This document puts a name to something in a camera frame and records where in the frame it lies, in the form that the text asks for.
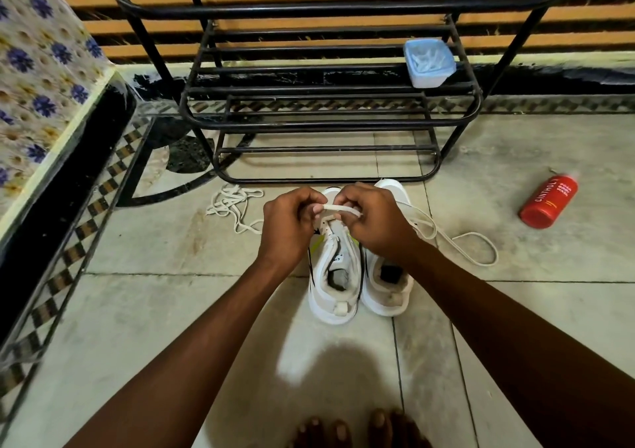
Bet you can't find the person's left hand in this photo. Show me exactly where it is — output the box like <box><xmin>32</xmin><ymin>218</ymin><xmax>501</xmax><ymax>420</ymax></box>
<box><xmin>257</xmin><ymin>187</ymin><xmax>328</xmax><ymax>271</ymax></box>

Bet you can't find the person's right hand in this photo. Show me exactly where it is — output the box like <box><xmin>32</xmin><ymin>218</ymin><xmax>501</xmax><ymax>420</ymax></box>
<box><xmin>333</xmin><ymin>182</ymin><xmax>423</xmax><ymax>264</ymax></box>

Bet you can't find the long white shoelace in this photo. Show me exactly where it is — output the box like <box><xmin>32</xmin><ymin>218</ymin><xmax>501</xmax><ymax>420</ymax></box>
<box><xmin>321</xmin><ymin>201</ymin><xmax>499</xmax><ymax>268</ymax></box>

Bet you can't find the person's left forearm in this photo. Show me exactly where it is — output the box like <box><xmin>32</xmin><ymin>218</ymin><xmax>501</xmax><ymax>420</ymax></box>
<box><xmin>63</xmin><ymin>254</ymin><xmax>301</xmax><ymax>448</ymax></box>

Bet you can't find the person's right forearm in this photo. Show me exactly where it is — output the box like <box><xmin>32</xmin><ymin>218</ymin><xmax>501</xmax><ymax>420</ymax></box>
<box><xmin>401</xmin><ymin>240</ymin><xmax>635</xmax><ymax>448</ymax></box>

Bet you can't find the white sneaker with yellow accent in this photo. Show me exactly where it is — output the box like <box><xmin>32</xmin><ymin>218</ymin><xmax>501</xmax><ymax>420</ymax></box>
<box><xmin>307</xmin><ymin>187</ymin><xmax>366</xmax><ymax>326</ymax></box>

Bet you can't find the bundled white shoelace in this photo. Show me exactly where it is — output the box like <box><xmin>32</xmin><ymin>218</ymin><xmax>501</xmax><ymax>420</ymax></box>
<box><xmin>205</xmin><ymin>184</ymin><xmax>265</xmax><ymax>235</ymax></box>

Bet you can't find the plain white sneaker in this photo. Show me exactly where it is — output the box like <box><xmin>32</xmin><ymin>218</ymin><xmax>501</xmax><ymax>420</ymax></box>
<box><xmin>360</xmin><ymin>178</ymin><xmax>416</xmax><ymax>318</ymax></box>

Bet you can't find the black metal shoe rack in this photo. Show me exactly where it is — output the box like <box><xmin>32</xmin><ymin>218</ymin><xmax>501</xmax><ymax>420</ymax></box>
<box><xmin>96</xmin><ymin>0</ymin><xmax>577</xmax><ymax>186</ymax></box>

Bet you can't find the light blue plastic container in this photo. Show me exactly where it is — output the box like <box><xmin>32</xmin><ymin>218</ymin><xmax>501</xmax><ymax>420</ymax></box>
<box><xmin>403</xmin><ymin>38</ymin><xmax>457</xmax><ymax>89</ymax></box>

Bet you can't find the red spray bottle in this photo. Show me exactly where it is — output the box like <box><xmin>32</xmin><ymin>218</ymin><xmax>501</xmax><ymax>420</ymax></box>
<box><xmin>518</xmin><ymin>172</ymin><xmax>580</xmax><ymax>230</ymax></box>

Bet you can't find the person's left foot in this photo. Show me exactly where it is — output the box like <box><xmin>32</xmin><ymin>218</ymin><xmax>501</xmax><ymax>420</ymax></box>
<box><xmin>292</xmin><ymin>417</ymin><xmax>354</xmax><ymax>448</ymax></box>

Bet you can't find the person's foot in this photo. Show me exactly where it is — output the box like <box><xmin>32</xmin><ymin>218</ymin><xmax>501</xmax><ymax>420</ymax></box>
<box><xmin>366</xmin><ymin>408</ymin><xmax>433</xmax><ymax>448</ymax></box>
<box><xmin>292</xmin><ymin>417</ymin><xmax>354</xmax><ymax>448</ymax></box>

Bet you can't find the person's right foot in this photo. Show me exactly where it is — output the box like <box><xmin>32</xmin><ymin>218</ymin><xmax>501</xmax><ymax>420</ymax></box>
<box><xmin>366</xmin><ymin>408</ymin><xmax>433</xmax><ymax>448</ymax></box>

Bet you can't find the floral bed sheet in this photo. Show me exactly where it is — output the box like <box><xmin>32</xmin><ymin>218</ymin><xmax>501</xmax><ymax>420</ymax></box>
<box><xmin>0</xmin><ymin>0</ymin><xmax>118</xmax><ymax>217</ymax></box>

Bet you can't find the wooden slatted panel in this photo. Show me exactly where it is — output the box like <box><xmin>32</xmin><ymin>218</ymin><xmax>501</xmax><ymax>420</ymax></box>
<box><xmin>44</xmin><ymin>0</ymin><xmax>635</xmax><ymax>62</ymax></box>

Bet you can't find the black bed frame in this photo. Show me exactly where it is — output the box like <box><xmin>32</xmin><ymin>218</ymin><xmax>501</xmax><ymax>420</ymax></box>
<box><xmin>0</xmin><ymin>69</ymin><xmax>139</xmax><ymax>354</ymax></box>

